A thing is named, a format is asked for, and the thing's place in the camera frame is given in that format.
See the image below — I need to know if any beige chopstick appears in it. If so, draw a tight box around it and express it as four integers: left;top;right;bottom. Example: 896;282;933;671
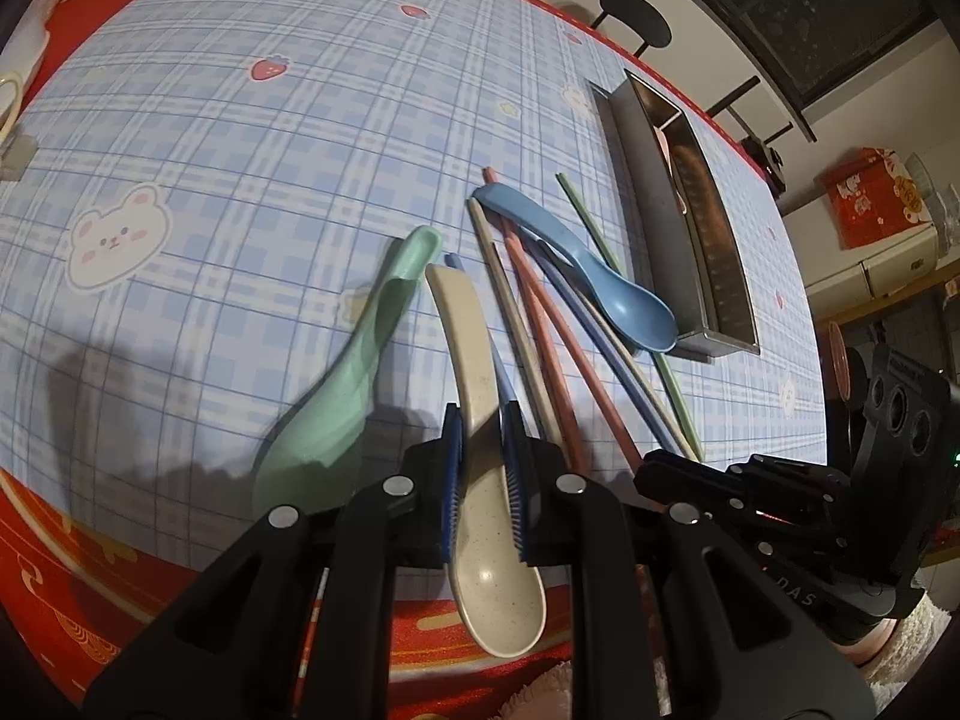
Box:
467;197;563;447
562;281;701;461

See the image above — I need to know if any pink chopstick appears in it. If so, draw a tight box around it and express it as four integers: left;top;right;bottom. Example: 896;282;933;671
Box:
501;220;589;475
498;213;643;472

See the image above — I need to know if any beige spoon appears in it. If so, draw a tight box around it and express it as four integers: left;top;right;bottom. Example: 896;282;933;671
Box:
427;265;547;660

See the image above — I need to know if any green spoon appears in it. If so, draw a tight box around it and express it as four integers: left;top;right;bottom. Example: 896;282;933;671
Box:
252;226;443;517

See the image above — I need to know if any green chopstick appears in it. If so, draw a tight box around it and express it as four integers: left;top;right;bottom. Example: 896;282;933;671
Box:
555;172;703;461

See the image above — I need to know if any blue spoon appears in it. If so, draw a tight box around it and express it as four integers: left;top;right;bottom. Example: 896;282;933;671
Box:
472;182;679;353

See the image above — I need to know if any pink spoon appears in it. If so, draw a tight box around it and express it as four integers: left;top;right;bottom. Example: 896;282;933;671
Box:
654;128;688;216

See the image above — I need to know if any white refrigerator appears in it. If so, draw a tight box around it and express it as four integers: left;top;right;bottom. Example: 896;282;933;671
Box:
796;223;939;320

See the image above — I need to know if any stainless steel utensil tray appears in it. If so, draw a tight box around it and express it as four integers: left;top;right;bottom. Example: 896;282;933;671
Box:
597;70;760;361

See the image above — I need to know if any red cloth on refrigerator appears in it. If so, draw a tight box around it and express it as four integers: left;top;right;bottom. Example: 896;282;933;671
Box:
818;148;924;249

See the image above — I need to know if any red tablecloth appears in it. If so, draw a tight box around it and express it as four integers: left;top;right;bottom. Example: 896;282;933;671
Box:
0;0;775;720

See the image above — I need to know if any rice cooker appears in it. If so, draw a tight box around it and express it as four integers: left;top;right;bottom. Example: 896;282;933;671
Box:
740;135;786;199

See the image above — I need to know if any blue plaid table mat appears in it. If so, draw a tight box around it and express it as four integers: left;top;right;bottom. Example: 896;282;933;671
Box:
0;0;829;603

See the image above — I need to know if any black metal rack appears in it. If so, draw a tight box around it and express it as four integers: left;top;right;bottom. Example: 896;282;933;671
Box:
706;75;794;145

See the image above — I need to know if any black round stool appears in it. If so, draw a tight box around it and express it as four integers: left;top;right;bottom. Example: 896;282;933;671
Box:
590;0;672;59

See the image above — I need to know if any yellow cup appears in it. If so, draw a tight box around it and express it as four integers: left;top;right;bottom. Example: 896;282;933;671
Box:
0;71;25;145

